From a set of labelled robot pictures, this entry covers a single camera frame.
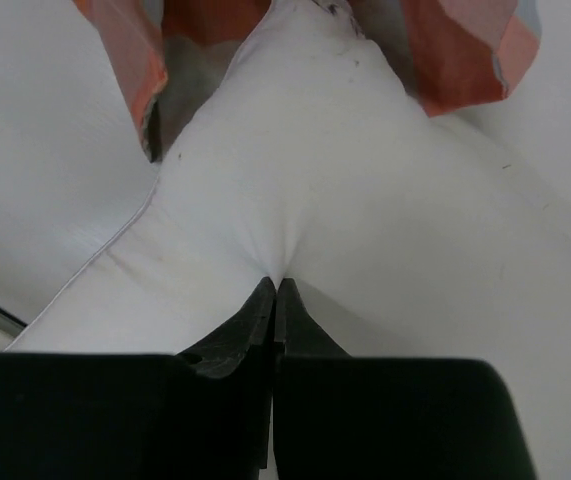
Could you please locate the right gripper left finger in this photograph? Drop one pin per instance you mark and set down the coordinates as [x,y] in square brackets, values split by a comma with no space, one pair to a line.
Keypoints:
[203,413]

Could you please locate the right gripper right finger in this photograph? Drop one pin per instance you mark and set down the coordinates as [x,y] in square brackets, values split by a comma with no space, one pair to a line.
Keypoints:
[336,416]

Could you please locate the white pillow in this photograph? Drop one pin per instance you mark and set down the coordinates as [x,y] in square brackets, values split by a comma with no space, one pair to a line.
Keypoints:
[406,234]

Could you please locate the checkered orange blue pillowcase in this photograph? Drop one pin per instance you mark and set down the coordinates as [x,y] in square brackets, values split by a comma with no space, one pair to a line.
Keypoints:
[169,56]

